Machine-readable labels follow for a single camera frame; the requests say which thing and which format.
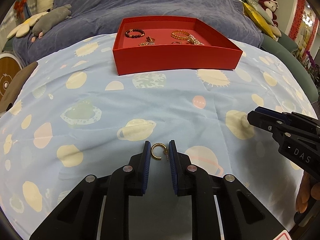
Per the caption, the gold hoop earring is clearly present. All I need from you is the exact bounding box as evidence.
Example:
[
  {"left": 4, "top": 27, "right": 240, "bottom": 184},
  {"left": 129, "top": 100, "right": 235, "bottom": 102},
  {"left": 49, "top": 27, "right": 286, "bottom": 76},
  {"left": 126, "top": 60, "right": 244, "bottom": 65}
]
[{"left": 151, "top": 142, "right": 169, "bottom": 160}]

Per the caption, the pearl bracelet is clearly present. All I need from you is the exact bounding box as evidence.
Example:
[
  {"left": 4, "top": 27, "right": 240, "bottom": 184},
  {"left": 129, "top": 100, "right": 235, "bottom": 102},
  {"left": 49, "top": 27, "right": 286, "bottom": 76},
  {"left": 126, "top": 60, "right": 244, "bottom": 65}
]
[{"left": 187, "top": 35, "right": 205, "bottom": 46}]

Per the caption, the gold chain necklace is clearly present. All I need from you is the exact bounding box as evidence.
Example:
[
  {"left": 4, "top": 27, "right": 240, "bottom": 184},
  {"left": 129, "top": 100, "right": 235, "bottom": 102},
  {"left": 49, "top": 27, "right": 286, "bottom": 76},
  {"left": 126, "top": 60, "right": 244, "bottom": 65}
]
[{"left": 138, "top": 36, "right": 156, "bottom": 47}]

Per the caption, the red jewelry tray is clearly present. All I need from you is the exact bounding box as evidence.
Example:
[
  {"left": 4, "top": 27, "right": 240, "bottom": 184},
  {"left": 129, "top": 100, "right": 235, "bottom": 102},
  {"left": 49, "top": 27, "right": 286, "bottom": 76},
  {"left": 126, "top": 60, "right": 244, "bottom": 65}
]
[{"left": 112, "top": 16, "right": 242, "bottom": 75}]

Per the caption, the right hand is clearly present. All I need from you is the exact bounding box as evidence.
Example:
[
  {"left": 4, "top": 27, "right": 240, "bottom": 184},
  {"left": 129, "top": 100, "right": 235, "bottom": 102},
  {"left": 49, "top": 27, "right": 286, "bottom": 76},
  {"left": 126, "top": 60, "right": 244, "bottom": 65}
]
[{"left": 295, "top": 171, "right": 320, "bottom": 213}]

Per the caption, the green sofa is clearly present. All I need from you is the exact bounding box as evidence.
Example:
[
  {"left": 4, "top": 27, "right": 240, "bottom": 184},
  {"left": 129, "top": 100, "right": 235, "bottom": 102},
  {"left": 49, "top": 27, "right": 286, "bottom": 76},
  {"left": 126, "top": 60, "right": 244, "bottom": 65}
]
[{"left": 259, "top": 33, "right": 319, "bottom": 103}]

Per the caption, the light blue planet tablecloth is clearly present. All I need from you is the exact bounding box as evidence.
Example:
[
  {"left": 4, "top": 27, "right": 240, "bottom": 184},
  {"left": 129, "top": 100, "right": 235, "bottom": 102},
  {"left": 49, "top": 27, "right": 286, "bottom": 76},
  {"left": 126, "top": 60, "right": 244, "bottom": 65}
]
[{"left": 1, "top": 35, "right": 315, "bottom": 239}]

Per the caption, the gold pillow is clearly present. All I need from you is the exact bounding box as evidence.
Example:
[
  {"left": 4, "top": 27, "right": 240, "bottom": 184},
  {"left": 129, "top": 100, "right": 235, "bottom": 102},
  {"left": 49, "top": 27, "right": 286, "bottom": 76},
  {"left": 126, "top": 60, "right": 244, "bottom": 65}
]
[{"left": 242, "top": 2, "right": 276, "bottom": 40}]

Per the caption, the red monkey plush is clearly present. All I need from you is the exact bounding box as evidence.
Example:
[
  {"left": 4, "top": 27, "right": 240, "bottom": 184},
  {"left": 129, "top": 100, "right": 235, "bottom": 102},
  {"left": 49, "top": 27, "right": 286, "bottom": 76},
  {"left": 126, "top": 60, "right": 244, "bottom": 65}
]
[{"left": 259, "top": 0, "right": 278, "bottom": 27}]

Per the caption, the silver grey pillow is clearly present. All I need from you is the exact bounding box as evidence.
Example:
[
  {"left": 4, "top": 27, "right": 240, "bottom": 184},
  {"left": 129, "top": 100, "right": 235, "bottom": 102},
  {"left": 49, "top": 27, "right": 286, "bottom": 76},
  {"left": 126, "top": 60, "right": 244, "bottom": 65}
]
[{"left": 246, "top": 0, "right": 274, "bottom": 25}]

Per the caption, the round wooden white device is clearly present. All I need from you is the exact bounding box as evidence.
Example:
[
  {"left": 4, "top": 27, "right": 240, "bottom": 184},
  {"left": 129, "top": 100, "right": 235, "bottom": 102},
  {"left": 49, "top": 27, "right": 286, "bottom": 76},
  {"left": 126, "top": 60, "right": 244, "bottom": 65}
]
[{"left": 0, "top": 53, "right": 23, "bottom": 99}]

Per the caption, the flower shaped cushion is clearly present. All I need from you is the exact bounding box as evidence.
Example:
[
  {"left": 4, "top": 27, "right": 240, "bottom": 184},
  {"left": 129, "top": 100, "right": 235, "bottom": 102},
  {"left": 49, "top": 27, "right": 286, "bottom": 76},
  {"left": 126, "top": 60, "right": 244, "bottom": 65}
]
[{"left": 7, "top": 11, "right": 48, "bottom": 40}]

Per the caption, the grey plush toy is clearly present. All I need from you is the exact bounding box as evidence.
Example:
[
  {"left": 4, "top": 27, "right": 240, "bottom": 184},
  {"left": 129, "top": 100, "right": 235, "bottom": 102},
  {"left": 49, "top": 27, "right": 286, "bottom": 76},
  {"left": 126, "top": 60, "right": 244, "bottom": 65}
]
[{"left": 31, "top": 4, "right": 72, "bottom": 43}]

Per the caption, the blue sofa cover blanket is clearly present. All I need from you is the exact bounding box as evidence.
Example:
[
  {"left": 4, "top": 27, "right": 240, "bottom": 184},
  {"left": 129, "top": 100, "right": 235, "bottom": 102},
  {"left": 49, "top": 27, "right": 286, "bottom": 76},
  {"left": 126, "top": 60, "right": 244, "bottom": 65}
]
[{"left": 13, "top": 0, "right": 263, "bottom": 65}]

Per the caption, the blue curtain with red bow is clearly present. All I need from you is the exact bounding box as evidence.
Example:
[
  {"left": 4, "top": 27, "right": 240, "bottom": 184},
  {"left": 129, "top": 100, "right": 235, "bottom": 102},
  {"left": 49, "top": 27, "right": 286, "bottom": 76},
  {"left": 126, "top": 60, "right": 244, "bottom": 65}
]
[{"left": 14, "top": 0, "right": 36, "bottom": 22}]

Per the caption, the gold bangle bracelet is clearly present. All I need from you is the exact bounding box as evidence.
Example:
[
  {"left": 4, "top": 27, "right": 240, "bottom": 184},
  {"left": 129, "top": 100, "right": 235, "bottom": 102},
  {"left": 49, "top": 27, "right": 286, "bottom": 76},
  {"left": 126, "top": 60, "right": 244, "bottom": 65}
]
[{"left": 171, "top": 30, "right": 191, "bottom": 41}]

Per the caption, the dark bead bracelet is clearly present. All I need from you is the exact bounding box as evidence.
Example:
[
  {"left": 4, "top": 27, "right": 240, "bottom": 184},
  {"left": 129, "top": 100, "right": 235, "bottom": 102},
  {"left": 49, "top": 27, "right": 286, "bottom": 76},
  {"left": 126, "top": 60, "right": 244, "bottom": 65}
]
[{"left": 124, "top": 29, "right": 146, "bottom": 39}]

